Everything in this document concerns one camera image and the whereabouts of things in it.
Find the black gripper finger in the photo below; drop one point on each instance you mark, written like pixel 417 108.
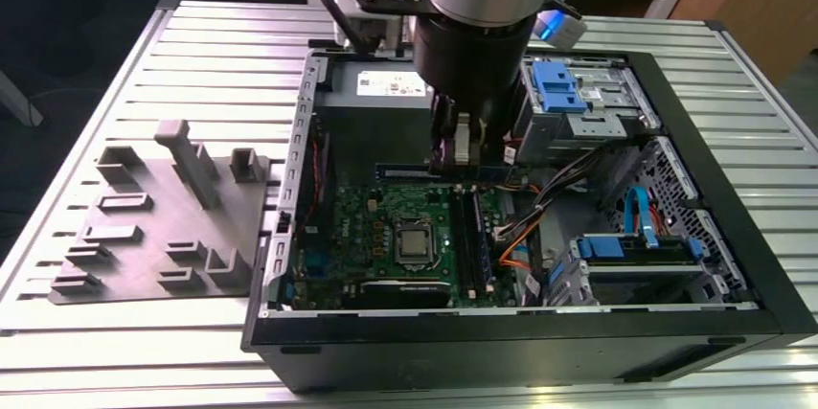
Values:
pixel 463 141

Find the blue RAM stick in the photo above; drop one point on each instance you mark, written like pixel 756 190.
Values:
pixel 402 172

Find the black RAM slot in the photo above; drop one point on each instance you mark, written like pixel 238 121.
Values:
pixel 462 246

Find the blue disk carrier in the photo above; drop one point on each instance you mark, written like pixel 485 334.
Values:
pixel 603 248
pixel 555 88

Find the grey power supply unit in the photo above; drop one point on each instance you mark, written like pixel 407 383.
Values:
pixel 358 141

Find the metal disk bay cage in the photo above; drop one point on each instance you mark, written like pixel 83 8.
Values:
pixel 639 279
pixel 575 136

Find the silver CPU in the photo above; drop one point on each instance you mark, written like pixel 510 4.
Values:
pixel 415 242

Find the green motherboard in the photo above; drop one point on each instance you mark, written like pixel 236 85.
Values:
pixel 358 236

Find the black graphics card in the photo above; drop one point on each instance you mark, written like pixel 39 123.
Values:
pixel 399 291

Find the black PC case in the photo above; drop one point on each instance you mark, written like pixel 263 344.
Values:
pixel 511 347

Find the grey parts rack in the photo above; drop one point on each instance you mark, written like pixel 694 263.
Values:
pixel 172 217

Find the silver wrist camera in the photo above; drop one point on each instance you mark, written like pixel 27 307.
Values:
pixel 562 30

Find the silver camera on black bracket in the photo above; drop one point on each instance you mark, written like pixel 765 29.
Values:
pixel 377 26

